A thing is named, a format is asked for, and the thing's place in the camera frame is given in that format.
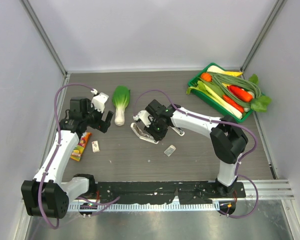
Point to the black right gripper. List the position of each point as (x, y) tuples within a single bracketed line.
[(157, 136)]

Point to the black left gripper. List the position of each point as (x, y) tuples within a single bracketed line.
[(101, 125)]

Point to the white stapler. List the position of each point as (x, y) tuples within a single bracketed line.
[(141, 135)]

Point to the staples box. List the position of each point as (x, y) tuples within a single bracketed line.
[(95, 146)]

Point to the staples tray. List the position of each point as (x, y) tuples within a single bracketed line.
[(170, 150)]

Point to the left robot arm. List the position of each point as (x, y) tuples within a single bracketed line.
[(46, 193)]

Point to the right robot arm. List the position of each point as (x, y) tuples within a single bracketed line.
[(228, 140)]

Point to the green bok choy toy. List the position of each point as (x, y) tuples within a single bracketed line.
[(120, 100)]

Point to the colourful snack packet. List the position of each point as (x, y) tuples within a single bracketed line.
[(78, 151)]

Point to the green plastic tray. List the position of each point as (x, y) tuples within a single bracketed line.
[(213, 104)]

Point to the pale green leek toy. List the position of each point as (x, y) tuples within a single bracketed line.
[(215, 94)]

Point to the orange pumpkin toy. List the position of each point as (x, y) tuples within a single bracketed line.
[(205, 76)]

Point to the red chili pepper toy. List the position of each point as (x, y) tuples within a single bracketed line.
[(233, 103)]

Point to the green long beans bundle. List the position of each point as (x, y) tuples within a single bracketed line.
[(221, 79)]

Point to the white radish toy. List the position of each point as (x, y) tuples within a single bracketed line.
[(215, 69)]

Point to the orange carrot toy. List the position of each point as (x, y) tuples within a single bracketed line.
[(240, 93)]

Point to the yellow corn toy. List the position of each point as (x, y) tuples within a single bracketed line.
[(232, 73)]

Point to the green lettuce leaf toy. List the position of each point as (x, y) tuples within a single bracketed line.
[(260, 101)]

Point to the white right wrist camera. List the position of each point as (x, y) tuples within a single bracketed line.
[(144, 117)]

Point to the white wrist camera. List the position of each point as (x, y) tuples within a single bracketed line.
[(144, 117), (99, 100)]

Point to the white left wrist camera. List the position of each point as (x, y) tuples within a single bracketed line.
[(99, 100)]

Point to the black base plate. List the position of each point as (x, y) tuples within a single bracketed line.
[(164, 192)]

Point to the perforated cable duct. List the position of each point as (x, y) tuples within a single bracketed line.
[(175, 206)]

